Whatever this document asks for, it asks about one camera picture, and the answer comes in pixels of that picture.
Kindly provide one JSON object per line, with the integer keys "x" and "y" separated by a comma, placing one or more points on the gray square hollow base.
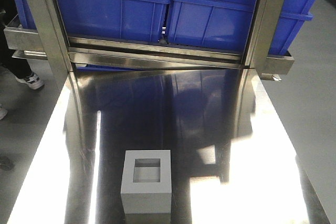
{"x": 146, "y": 186}

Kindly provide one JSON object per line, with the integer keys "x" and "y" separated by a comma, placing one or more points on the blue plastic bin right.
{"x": 225, "y": 24}

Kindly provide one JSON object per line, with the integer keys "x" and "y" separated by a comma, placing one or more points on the blue bin with red items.
{"x": 140, "y": 20}

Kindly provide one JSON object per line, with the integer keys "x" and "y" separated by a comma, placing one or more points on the white sneaker on person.
{"x": 33, "y": 81}

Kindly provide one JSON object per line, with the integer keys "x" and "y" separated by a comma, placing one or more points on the stainless steel rack frame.
{"x": 50, "y": 41}

